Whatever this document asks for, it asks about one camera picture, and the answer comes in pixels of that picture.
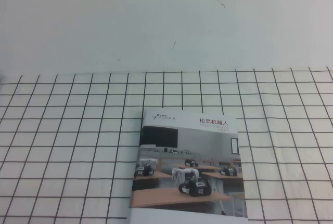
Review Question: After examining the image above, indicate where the AgileX robotics catalogue book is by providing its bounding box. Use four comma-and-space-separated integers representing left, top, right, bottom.
126, 108, 249, 224

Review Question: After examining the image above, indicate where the white black-grid tablecloth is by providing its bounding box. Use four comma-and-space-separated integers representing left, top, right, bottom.
0, 67, 333, 224

